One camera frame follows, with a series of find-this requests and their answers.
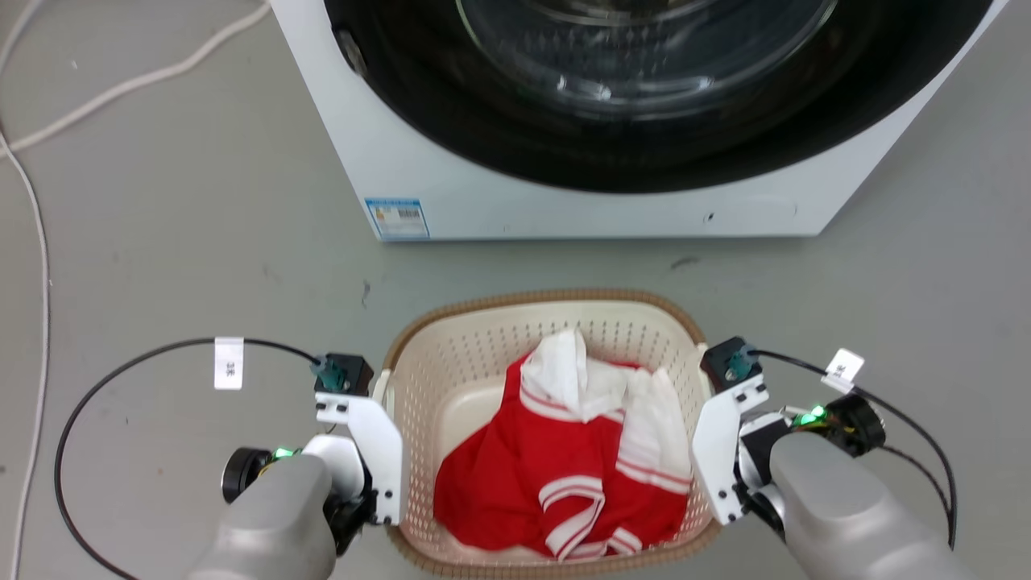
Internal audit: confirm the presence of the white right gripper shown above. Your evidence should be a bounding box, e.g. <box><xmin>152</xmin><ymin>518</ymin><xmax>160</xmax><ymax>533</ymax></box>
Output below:
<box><xmin>691</xmin><ymin>374</ymin><xmax>795</xmax><ymax>534</ymax></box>

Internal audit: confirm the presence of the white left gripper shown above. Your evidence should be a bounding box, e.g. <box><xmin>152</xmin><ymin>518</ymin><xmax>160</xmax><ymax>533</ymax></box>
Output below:
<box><xmin>302</xmin><ymin>391</ymin><xmax>404</xmax><ymax>557</ymax></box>

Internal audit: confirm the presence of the cream plastic laundry basket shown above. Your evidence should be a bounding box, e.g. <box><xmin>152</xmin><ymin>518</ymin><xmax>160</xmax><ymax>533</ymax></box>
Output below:
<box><xmin>380</xmin><ymin>288</ymin><xmax>723</xmax><ymax>580</ymax></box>

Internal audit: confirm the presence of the red and white garment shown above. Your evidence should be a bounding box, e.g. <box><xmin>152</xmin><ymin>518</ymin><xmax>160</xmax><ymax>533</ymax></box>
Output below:
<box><xmin>433</xmin><ymin>329</ymin><xmax>695</xmax><ymax>563</ymax></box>

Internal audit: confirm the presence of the blue energy label sticker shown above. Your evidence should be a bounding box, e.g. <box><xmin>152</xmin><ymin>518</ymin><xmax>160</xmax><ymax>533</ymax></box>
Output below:
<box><xmin>364</xmin><ymin>198</ymin><xmax>431</xmax><ymax>242</ymax></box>

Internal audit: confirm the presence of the white front-load washing machine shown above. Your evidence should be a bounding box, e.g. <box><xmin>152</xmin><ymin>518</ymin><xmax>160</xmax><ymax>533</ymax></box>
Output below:
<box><xmin>270</xmin><ymin>0</ymin><xmax>1012</xmax><ymax>242</ymax></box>

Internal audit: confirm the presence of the black round washer door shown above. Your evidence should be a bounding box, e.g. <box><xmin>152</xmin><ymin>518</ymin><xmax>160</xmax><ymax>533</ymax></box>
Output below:
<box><xmin>322</xmin><ymin>0</ymin><xmax>996</xmax><ymax>195</ymax></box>

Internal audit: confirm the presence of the white right cable tag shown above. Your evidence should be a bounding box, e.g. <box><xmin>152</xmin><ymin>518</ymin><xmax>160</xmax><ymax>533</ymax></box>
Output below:
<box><xmin>821</xmin><ymin>348</ymin><xmax>867</xmax><ymax>395</ymax></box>

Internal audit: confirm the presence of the white cable tag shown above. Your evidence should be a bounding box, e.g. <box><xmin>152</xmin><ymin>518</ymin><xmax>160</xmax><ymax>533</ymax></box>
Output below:
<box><xmin>213</xmin><ymin>337</ymin><xmax>245</xmax><ymax>392</ymax></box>
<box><xmin>821</xmin><ymin>348</ymin><xmax>867</xmax><ymax>395</ymax></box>

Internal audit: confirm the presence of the white left cable tag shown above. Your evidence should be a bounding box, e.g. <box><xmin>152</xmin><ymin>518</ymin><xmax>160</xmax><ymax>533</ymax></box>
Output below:
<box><xmin>213</xmin><ymin>337</ymin><xmax>245</xmax><ymax>392</ymax></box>

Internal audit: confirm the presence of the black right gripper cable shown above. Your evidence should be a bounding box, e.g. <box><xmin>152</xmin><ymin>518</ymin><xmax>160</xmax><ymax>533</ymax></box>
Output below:
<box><xmin>753</xmin><ymin>348</ymin><xmax>959</xmax><ymax>551</ymax></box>

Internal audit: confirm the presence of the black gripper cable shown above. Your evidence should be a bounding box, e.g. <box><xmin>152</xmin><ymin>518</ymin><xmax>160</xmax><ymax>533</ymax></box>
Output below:
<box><xmin>753</xmin><ymin>348</ymin><xmax>959</xmax><ymax>551</ymax></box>
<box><xmin>54</xmin><ymin>338</ymin><xmax>325</xmax><ymax>580</ymax></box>

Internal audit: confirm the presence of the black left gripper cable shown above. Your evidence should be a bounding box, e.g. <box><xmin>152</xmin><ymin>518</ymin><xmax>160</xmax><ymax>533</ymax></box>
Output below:
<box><xmin>54</xmin><ymin>338</ymin><xmax>325</xmax><ymax>580</ymax></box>

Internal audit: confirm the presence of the thin white cable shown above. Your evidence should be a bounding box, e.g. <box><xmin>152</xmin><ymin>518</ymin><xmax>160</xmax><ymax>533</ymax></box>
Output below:
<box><xmin>0</xmin><ymin>133</ymin><xmax>52</xmax><ymax>580</ymax></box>
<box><xmin>0</xmin><ymin>0</ymin><xmax>46</xmax><ymax>75</ymax></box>

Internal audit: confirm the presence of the thick white rope cable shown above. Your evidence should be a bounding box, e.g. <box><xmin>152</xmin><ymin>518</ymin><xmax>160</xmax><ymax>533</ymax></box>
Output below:
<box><xmin>0</xmin><ymin>0</ymin><xmax>272</xmax><ymax>156</ymax></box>

